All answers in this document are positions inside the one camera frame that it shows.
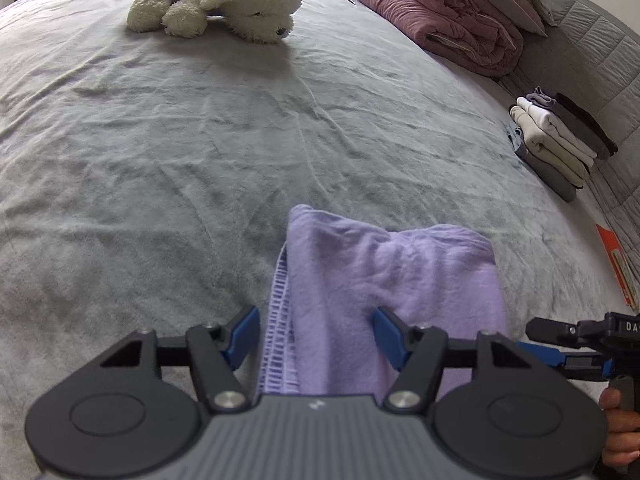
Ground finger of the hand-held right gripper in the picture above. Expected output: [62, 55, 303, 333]
[515, 342, 603, 381]
[526, 317, 608, 348]

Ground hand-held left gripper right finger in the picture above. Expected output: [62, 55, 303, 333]
[372, 306, 531, 413]

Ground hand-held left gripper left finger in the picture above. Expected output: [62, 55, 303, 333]
[100, 305, 261, 414]

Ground lavender pants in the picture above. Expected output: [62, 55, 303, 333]
[255, 204, 512, 399]

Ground person's right hand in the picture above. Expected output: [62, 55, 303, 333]
[598, 388, 640, 467]

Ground red book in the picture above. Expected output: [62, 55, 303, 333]
[595, 224, 640, 311]

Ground beige folded sweatshirt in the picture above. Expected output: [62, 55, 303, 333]
[508, 105, 592, 189]

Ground white folded sweatshirt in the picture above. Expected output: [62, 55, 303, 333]
[515, 96, 599, 167]

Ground black folded garment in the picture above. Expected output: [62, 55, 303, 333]
[554, 92, 619, 162]

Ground grey bed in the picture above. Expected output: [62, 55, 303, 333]
[0, 0, 640, 480]

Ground dark grey folded sweater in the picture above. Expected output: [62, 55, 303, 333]
[527, 87, 559, 112]

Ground grey quilted headboard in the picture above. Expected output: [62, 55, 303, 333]
[500, 0, 640, 311]

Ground pink folded quilt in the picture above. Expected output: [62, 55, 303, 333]
[350, 0, 526, 79]

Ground pink pillow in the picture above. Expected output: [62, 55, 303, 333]
[470, 0, 549, 39]

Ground white plush dog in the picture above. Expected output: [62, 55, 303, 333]
[126, 0, 304, 45]

